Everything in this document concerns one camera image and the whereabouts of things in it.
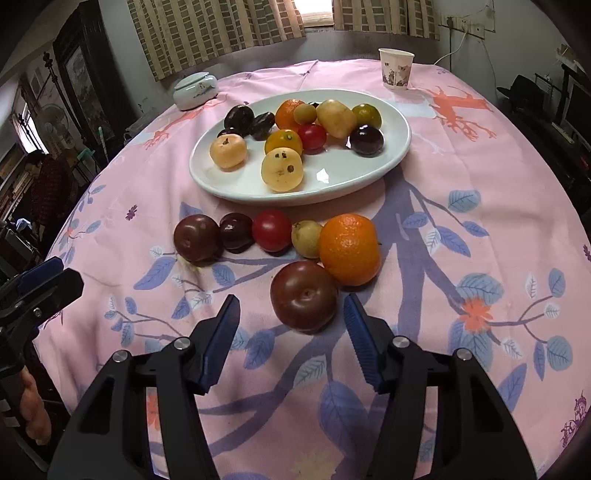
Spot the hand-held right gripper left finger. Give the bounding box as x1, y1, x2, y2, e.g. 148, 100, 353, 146
46, 295, 241, 480

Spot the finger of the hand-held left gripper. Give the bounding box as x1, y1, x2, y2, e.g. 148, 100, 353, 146
0, 257, 64, 296
9, 268, 85, 324

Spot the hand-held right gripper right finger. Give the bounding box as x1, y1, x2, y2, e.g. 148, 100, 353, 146
342, 294, 539, 480

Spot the large dark purple plum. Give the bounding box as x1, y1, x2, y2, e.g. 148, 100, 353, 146
173, 213, 221, 264
270, 261, 339, 332

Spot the white round plate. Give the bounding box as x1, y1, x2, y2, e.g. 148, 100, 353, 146
188, 89, 411, 207

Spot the yellow pear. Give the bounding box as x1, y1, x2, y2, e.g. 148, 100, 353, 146
316, 99, 358, 139
261, 148, 304, 193

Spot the tan orange persimmon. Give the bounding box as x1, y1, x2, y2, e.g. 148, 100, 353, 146
209, 135, 247, 169

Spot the small dark purple plum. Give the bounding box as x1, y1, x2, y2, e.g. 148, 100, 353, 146
349, 124, 385, 158
219, 212, 254, 251
249, 112, 276, 141

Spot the orange-yellow tangerine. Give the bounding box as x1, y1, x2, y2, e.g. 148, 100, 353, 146
264, 129, 304, 158

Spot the dark wrinkled purple fruit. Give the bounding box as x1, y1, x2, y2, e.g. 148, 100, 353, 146
224, 104, 254, 136

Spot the person's left hand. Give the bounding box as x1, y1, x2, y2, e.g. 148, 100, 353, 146
21, 369, 52, 446

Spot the pink printed tablecloth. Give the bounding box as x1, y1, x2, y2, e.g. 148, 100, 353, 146
34, 59, 591, 480

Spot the large orange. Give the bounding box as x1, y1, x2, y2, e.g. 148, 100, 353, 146
318, 213, 382, 287

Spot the red tomato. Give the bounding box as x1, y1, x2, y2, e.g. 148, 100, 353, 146
298, 124, 328, 151
252, 209, 293, 252

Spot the standing electric fan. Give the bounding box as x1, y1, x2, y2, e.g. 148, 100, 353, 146
39, 104, 70, 144

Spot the dark wooden cabinet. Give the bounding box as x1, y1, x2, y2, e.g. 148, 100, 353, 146
52, 0, 121, 153

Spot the white lidded ceramic jar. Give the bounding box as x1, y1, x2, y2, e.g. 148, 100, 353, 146
173, 73, 219, 112

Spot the small orange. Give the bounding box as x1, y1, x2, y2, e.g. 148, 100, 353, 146
276, 99, 308, 132

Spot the printed paper cup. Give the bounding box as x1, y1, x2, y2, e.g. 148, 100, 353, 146
379, 47, 415, 90

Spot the brown checked curtain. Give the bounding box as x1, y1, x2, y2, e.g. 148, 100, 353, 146
127, 0, 306, 83
332, 0, 440, 41

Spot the black hat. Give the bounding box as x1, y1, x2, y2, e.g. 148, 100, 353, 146
496, 75, 550, 109

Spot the bright window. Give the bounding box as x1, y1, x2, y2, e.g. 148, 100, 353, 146
295, 0, 335, 28

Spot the white power cable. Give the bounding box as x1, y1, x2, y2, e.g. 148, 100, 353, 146
434, 32, 467, 65

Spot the white wall power strip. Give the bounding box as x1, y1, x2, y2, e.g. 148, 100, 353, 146
441, 16, 485, 38

